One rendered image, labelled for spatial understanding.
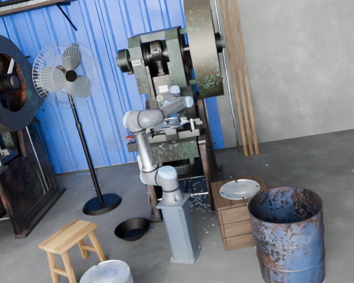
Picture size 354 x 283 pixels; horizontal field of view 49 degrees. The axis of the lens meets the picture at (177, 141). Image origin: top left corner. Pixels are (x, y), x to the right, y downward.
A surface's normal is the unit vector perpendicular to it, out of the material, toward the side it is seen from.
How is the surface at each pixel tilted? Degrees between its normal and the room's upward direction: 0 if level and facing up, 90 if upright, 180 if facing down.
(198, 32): 71
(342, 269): 0
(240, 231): 90
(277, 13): 90
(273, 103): 90
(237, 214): 90
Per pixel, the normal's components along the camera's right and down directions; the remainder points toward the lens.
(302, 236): 0.16, 0.33
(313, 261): 0.43, 0.25
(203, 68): -0.03, 0.59
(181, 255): -0.36, 0.37
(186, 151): -0.09, 0.35
